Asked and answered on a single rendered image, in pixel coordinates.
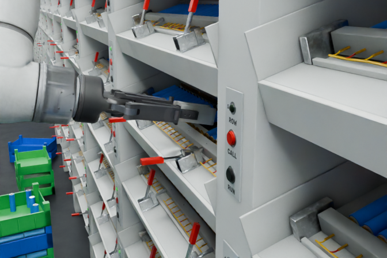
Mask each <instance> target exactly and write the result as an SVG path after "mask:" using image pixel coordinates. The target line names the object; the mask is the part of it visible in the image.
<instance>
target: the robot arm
mask: <svg viewBox="0 0 387 258"><path fill-rule="evenodd" d="M39 17H40V0H0V123H16V122H35V123H50V124H63V125H65V126H66V125H68V124H69V122H70V120H71V118H73V120H74V121H75V122H82V123H92V124H94V123H96V122H97V121H98V120H99V118H100V113H101V112H106V113H111V116H113V117H122V116H123V119H125V120H149V121H158V122H172V123H173V124H174V125H178V122H188V123H197V124H206V125H211V126H212V125H214V120H215V115H216V111H217V110H216V108H211V106H210V105H205V104H197V103H188V102H183V101H175V100H174V97H172V96H169V100H166V98H164V97H162V98H160V97H154V96H147V95H143V94H136V93H131V92H124V91H121V90H119V89H111V91H110V92H107V91H104V82H103V79H102V78H101V77H97V76H92V75H85V74H81V75H79V76H78V77H77V73H76V70H75V69H73V68H69V67H62V66H55V65H50V64H47V63H37V62H34V57H33V45H34V40H35V35H36V32H37V29H38V24H39ZM173 100H174V101H173Z"/></svg>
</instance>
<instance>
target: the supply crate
mask: <svg viewBox="0 0 387 258"><path fill-rule="evenodd" d="M31 194H32V196H34V197H35V203H36V204H39V212H37V213H32V214H31V210H30V208H27V203H26V191H22V192H16V193H14V195H15V202H16V211H15V212H11V211H10V202H9V194H7V195H1V196H0V237H3V236H8V235H11V234H16V233H21V232H25V231H29V230H33V229H38V228H41V227H46V226H51V212H50V203H49V201H45V200H44V198H43V196H42V195H41V193H40V191H39V184H38V182H36V183H32V190H31Z"/></svg>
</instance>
